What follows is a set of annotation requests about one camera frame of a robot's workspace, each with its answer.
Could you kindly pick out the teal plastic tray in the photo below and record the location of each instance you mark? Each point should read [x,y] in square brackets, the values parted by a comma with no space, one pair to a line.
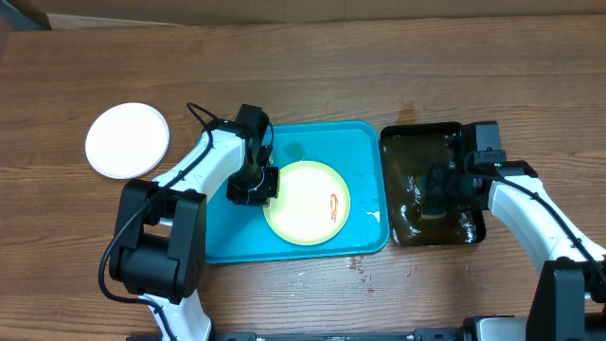
[241,234]

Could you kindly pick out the dark object top left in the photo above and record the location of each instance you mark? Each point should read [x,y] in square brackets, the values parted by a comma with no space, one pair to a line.
[23,15]

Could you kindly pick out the white plate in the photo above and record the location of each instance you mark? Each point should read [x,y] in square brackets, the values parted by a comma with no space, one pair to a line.
[127,140]

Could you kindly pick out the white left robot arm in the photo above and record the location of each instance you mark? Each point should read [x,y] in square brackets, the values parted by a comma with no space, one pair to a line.
[157,254]

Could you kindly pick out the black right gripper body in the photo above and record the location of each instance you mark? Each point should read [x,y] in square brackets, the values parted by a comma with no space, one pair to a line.
[454,185]

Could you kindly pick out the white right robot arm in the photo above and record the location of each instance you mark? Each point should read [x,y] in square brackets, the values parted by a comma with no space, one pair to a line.
[478,174]

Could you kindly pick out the yellow green sponge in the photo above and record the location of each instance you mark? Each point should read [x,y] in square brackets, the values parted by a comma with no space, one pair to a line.
[432,216]

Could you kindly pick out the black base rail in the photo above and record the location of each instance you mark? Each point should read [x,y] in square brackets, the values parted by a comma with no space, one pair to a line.
[420,334]

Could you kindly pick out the yellow plate with sauce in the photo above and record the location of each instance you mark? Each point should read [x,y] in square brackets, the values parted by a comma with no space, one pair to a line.
[312,205]

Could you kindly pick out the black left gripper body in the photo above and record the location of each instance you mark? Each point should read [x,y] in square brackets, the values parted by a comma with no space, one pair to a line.
[254,186]

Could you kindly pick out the black water tray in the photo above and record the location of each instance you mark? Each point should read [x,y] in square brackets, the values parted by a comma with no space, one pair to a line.
[409,151]

